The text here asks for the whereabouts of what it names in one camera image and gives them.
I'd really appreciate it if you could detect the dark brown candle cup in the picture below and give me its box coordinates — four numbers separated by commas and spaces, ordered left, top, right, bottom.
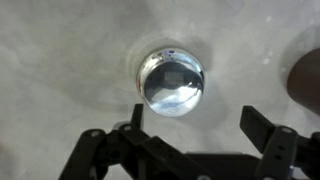
287, 48, 320, 116

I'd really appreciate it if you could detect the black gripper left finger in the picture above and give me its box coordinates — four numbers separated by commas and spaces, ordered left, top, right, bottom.
58, 103, 214, 180

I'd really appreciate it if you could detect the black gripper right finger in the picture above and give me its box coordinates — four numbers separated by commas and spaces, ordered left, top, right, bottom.
239, 105, 320, 180

